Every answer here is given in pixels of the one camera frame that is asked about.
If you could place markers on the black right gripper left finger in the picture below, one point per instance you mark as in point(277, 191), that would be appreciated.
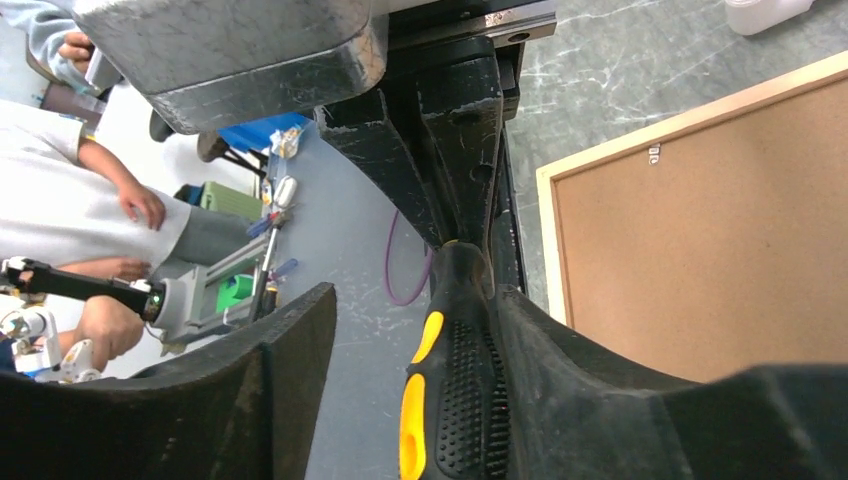
point(242, 407)

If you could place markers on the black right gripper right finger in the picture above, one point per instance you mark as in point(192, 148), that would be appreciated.
point(581, 411)

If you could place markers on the black yellow screwdriver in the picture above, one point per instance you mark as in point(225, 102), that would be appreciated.
point(455, 416)

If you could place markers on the wooden picture frame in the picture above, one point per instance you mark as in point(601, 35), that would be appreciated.
point(713, 240)

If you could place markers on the black handheld controller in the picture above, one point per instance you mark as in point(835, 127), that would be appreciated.
point(34, 277)

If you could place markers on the person in white shirt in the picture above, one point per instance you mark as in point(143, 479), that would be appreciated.
point(68, 201)

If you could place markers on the metal table edge plate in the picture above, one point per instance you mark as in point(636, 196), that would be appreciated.
point(210, 64)

